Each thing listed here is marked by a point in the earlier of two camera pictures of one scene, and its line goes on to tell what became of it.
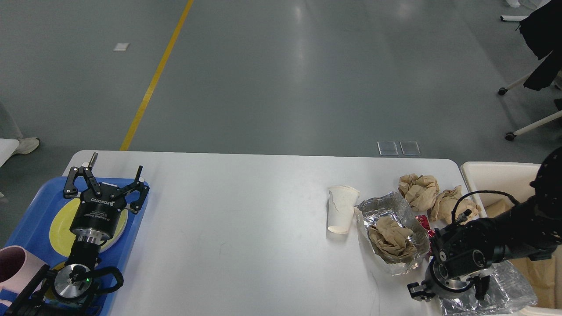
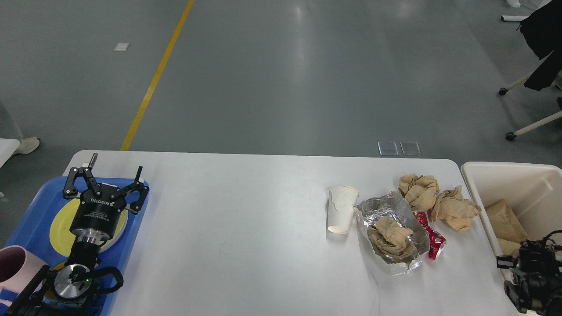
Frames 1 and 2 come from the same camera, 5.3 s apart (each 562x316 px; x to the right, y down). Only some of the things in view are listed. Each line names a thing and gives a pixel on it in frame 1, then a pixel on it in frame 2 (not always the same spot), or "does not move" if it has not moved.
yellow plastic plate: x=63 y=239 does not move
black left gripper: x=96 y=218 does not move
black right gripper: x=454 y=288 to x=536 y=287
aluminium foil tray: x=392 y=205 does not move
